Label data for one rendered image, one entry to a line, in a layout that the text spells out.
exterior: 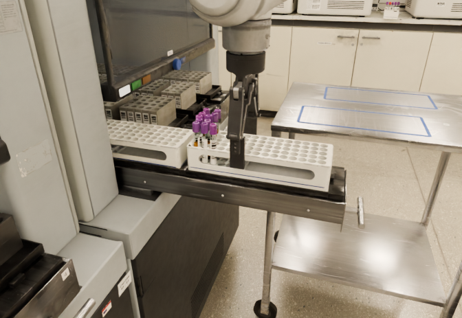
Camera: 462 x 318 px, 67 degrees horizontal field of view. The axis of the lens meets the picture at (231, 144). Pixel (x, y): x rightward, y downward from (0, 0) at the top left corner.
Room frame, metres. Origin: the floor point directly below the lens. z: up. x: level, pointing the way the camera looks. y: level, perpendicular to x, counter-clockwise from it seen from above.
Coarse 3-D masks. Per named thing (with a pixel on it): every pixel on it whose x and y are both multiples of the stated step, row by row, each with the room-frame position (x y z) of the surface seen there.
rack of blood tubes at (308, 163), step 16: (192, 144) 0.66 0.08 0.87; (208, 144) 0.66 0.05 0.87; (224, 144) 0.67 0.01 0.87; (256, 144) 0.66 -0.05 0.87; (272, 144) 0.66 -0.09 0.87; (288, 144) 0.66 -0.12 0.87; (304, 144) 0.67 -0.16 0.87; (320, 144) 0.66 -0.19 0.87; (192, 160) 0.65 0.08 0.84; (208, 160) 0.66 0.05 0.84; (224, 160) 0.68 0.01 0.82; (256, 160) 0.61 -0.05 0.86; (272, 160) 0.60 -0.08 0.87; (288, 160) 0.59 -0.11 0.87; (304, 160) 0.60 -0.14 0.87; (320, 160) 0.59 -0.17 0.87; (240, 176) 0.62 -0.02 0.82; (256, 176) 0.61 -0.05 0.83; (272, 176) 0.60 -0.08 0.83; (288, 176) 0.62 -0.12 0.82; (304, 176) 0.62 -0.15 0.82; (320, 176) 0.57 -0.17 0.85
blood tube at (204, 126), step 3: (201, 123) 0.65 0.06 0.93; (204, 123) 0.65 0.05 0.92; (207, 123) 0.65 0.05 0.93; (201, 126) 0.64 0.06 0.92; (204, 126) 0.64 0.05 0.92; (207, 126) 0.64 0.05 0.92; (201, 129) 0.64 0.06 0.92; (204, 129) 0.64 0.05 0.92; (207, 129) 0.64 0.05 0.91; (201, 132) 0.64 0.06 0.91; (204, 132) 0.64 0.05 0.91; (207, 132) 0.64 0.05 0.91; (201, 135) 0.65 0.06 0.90; (204, 135) 0.64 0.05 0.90; (207, 135) 0.64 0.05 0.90; (201, 138) 0.65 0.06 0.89; (204, 138) 0.64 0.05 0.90; (207, 138) 0.65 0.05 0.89; (204, 141) 0.64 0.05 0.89; (207, 141) 0.65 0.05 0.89; (204, 144) 0.64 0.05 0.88; (207, 144) 0.65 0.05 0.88; (204, 147) 0.64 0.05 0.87; (207, 147) 0.65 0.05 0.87; (204, 156) 0.64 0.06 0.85; (207, 156) 0.65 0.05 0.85; (204, 159) 0.64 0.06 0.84; (207, 159) 0.65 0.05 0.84; (204, 162) 0.65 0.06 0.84; (207, 162) 0.65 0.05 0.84
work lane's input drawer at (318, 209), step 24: (120, 168) 0.68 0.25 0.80; (144, 168) 0.67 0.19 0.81; (168, 168) 0.66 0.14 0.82; (336, 168) 0.65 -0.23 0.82; (168, 192) 0.65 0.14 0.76; (192, 192) 0.63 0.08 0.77; (216, 192) 0.61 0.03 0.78; (240, 192) 0.60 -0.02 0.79; (264, 192) 0.58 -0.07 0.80; (288, 192) 0.58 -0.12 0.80; (312, 192) 0.57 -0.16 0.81; (336, 192) 0.56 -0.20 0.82; (312, 216) 0.56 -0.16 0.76; (336, 216) 0.54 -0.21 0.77; (360, 216) 0.57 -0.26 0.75
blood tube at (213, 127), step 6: (210, 126) 0.64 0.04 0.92; (216, 126) 0.64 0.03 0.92; (210, 132) 0.64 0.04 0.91; (216, 132) 0.64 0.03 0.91; (210, 138) 0.64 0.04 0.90; (216, 138) 0.64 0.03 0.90; (210, 144) 0.64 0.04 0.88; (216, 144) 0.64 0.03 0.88; (210, 156) 0.64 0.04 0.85; (210, 162) 0.64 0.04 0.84; (216, 162) 0.64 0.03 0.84
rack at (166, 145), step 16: (112, 128) 0.76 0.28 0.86; (128, 128) 0.76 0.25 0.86; (144, 128) 0.76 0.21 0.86; (160, 128) 0.76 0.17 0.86; (176, 128) 0.76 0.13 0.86; (112, 144) 0.75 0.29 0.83; (128, 144) 0.69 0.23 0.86; (144, 144) 0.68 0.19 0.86; (160, 144) 0.67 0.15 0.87; (176, 144) 0.67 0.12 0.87; (144, 160) 0.68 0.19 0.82; (160, 160) 0.67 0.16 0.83; (176, 160) 0.66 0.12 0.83
